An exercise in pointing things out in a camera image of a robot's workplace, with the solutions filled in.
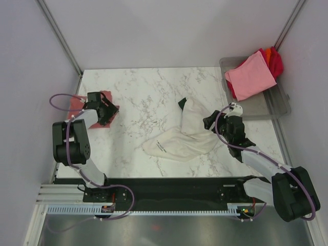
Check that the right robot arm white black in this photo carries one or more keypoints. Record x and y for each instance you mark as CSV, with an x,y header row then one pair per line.
x,y
290,190

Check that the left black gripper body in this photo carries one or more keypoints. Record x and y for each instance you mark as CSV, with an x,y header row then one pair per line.
x,y
105,109

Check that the aluminium extrusion rail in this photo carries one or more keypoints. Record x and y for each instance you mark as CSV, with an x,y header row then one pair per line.
x,y
59,194

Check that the clear grey plastic bin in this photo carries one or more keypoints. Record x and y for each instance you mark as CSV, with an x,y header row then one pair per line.
x,y
272,103

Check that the white slotted cable duct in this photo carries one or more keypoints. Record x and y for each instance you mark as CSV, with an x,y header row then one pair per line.
x,y
100,210

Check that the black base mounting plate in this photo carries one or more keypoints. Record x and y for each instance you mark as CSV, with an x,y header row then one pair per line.
x,y
174,193

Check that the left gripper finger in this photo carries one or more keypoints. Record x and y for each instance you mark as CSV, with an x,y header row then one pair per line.
x,y
105,122
108,107

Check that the aluminium frame post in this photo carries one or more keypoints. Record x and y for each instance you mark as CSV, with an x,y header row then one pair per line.
x,y
59,35
289,23

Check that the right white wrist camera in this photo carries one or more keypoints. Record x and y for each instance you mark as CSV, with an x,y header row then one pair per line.
x,y
235,110

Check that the pink t-shirt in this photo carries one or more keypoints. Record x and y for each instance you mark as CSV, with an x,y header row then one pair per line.
x,y
251,77

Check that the white and green t-shirt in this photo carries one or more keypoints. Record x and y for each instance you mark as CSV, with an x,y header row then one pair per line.
x,y
187,141

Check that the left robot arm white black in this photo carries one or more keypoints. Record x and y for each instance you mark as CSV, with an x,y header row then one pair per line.
x,y
71,145

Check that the orange t-shirt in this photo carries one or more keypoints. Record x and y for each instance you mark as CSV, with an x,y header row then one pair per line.
x,y
268,54

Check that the right aluminium frame post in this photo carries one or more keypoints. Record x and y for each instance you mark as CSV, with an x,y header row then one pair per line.
x,y
289,23

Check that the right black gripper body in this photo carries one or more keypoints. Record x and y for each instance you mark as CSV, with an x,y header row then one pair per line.
x,y
221,123

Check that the left aluminium frame post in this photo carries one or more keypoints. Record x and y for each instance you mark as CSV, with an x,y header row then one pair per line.
x,y
59,35

